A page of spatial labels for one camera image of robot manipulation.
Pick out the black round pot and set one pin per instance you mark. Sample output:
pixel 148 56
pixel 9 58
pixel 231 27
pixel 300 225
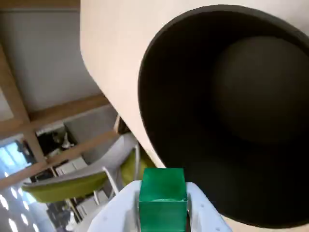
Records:
pixel 193 96

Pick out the wooden lattice frame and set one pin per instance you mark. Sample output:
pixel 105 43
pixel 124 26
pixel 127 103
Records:
pixel 21 116

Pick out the green cube block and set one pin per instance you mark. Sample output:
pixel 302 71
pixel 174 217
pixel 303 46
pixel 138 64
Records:
pixel 164 193

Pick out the green seat chair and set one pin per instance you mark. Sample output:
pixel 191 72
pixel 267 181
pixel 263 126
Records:
pixel 130 169
pixel 65 186

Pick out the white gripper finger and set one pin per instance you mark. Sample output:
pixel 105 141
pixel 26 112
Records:
pixel 205 217
pixel 116 212

